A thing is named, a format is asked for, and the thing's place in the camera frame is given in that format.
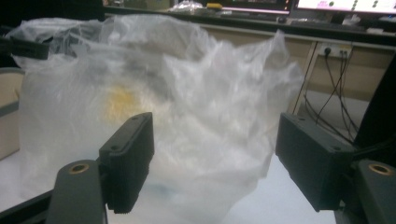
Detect white wall power socket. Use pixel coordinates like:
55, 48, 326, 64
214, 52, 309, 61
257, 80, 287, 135
318, 43, 353, 59

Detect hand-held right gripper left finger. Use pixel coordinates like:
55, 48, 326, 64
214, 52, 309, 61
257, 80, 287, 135
46, 111, 155, 224

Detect computer monitor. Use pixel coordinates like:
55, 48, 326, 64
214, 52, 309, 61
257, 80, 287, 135
295, 0, 396, 15
222, 0, 293, 15

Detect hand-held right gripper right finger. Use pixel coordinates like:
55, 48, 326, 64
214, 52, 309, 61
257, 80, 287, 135
275, 112, 396, 224

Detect white smiley plastic bag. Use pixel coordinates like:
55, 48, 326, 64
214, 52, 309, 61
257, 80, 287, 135
6, 13, 304, 224

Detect black keyboard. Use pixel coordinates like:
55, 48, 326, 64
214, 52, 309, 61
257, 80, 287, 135
290, 20, 366, 33

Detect long wooden background desk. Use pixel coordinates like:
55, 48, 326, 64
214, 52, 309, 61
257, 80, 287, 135
104, 11, 396, 115

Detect crumpled clear plastic wrap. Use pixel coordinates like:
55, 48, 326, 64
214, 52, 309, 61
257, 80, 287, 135
169, 0, 204, 14

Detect black hanging cables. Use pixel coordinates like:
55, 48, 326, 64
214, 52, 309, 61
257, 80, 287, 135
303, 46, 362, 144

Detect large black panel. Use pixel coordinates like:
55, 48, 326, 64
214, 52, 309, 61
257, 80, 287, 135
354, 55, 396, 167

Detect beige tray with grey rim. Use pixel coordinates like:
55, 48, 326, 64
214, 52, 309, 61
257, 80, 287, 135
0, 67, 25, 161

